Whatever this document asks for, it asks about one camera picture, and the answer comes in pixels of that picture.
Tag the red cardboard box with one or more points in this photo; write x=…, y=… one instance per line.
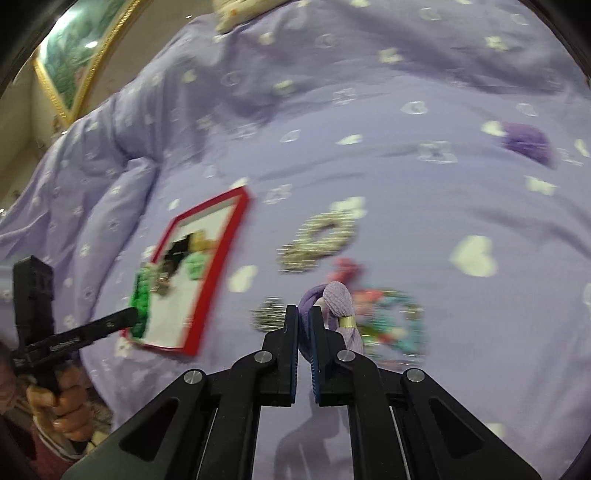
x=184, y=314

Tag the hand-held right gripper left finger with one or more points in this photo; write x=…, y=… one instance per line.
x=292, y=350

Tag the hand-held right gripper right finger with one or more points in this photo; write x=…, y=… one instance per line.
x=315, y=369

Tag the cream patterned pillow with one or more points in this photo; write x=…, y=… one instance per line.
x=231, y=14

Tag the yellow hair claw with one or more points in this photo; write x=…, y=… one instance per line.
x=203, y=241

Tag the purple lace scrunchie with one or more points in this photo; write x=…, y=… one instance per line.
x=526, y=141

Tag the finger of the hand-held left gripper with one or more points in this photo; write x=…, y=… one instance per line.
x=101, y=327

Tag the person's left hand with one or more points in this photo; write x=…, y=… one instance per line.
x=69, y=406

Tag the pink hair clip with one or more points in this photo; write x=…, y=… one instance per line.
x=348, y=270

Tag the black scrunchie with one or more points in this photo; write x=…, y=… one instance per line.
x=178, y=251

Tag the purple flower print blanket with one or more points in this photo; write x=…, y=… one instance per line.
x=369, y=92

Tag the gold framed picture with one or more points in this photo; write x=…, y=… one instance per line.
x=69, y=55

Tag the silver pearl brooch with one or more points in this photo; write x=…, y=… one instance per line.
x=270, y=314

